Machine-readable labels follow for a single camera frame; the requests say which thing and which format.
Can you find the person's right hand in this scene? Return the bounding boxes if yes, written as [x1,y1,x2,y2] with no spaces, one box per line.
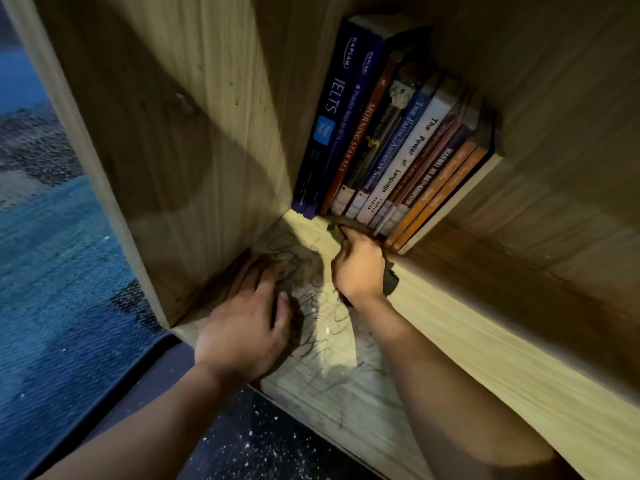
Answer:
[331,227,390,307]

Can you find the person's left hand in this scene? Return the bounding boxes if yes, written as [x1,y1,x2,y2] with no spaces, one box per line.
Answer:
[194,255,294,384]

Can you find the dark cleaning cloth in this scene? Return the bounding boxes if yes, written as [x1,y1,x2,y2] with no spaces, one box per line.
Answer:
[326,222,401,308]

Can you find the person's left forearm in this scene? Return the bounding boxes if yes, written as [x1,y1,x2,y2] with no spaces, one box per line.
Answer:
[34,362,253,480]

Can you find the person's right forearm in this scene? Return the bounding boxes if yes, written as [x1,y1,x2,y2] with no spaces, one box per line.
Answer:
[350,295,568,480]

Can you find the row of upright books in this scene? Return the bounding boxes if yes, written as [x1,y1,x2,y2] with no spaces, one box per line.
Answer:
[291,15,505,255]

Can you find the wooden bookshelf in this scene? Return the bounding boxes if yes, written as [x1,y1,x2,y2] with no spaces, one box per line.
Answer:
[0,0,640,480]

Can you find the blue woven rug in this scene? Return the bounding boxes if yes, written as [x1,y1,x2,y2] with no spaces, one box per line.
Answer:
[0,5,170,480]

